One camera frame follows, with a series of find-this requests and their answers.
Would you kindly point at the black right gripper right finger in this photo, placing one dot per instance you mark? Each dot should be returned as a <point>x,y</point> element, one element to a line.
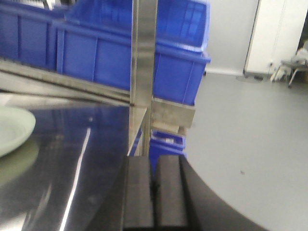
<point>185,203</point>

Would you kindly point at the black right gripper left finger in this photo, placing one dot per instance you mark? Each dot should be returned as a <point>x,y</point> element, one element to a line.
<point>128,206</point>

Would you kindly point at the green plate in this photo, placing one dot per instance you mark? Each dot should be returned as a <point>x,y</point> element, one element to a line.
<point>16,126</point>

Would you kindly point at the stainless steel shelf rack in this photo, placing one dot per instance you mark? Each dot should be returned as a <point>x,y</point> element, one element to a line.
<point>146,111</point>

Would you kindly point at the lower blue plastic bin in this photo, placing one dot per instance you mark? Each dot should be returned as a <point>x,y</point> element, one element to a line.
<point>163,143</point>

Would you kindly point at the blue plastic bin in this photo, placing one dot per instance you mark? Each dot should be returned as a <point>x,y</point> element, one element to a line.
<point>27,34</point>
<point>163,143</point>
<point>94,44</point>

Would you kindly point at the chair in background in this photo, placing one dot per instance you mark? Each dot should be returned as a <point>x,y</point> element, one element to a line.
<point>289,69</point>

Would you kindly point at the blue plastic bin right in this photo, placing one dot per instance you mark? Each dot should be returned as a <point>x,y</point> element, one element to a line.
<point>94,44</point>

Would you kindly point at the white partition panel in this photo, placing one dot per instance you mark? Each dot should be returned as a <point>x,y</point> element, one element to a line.
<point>276,34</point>

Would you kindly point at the blue plastic bin left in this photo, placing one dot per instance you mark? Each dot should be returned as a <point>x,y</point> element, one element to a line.
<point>27,34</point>

